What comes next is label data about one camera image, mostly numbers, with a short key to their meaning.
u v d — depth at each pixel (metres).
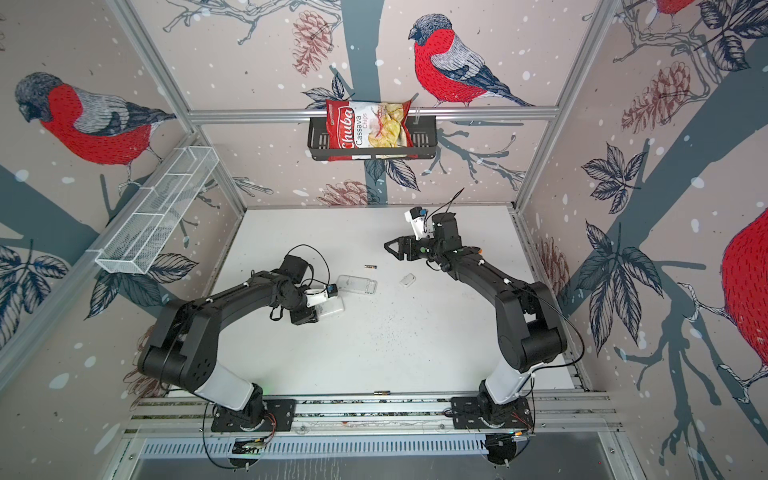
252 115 0.91
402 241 0.78
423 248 0.78
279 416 0.73
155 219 0.77
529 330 0.46
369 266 1.04
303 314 0.81
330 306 0.91
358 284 0.98
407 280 0.99
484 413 0.66
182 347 0.45
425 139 0.95
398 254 0.80
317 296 0.82
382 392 0.78
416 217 0.79
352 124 0.87
